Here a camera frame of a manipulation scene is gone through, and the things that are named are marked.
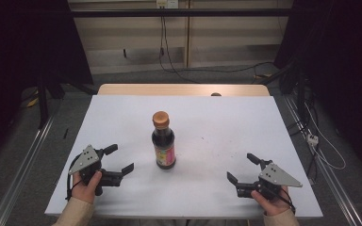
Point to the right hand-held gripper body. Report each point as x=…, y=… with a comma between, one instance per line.
x=275, y=179

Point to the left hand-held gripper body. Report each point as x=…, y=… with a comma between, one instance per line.
x=86, y=160

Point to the dark soy sauce bottle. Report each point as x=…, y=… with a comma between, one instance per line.
x=163, y=141

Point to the person's right hand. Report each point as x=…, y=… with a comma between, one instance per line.
x=275, y=205

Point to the person's left hand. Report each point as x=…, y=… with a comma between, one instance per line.
x=85, y=191

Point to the white table board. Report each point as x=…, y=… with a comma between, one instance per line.
x=217, y=125

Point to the white power strip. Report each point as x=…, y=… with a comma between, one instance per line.
x=312, y=139

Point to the black metal stand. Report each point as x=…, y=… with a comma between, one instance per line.
x=301, y=94
x=43, y=106

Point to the yellow floor object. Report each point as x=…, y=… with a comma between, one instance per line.
x=33, y=102

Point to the wooden table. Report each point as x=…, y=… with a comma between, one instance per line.
x=169, y=89

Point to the black curtain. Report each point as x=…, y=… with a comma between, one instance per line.
x=22, y=47
x=342, y=62

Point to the black horizontal bar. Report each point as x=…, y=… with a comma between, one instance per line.
x=232, y=12

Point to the aluminium floor rail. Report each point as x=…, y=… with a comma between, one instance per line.
x=22, y=169
x=336, y=188

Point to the beige vertical post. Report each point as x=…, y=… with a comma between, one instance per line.
x=188, y=40

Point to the white wall outlet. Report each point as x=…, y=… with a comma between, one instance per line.
x=166, y=3

